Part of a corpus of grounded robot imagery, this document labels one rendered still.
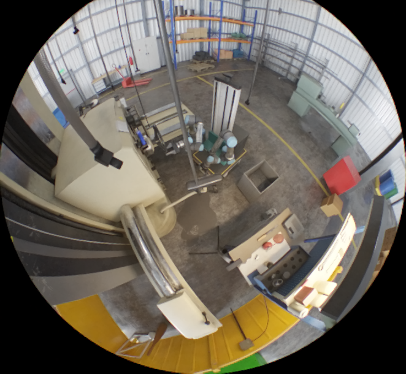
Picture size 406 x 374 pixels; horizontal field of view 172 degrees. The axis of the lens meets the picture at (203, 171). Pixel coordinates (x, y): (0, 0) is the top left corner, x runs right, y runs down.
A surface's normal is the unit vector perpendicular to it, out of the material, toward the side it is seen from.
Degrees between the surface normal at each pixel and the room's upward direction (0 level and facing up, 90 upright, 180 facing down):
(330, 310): 58
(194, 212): 0
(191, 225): 0
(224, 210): 0
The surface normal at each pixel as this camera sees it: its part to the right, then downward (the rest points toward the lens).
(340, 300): -0.40, -0.91
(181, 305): 0.01, -0.48
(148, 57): 0.54, 0.74
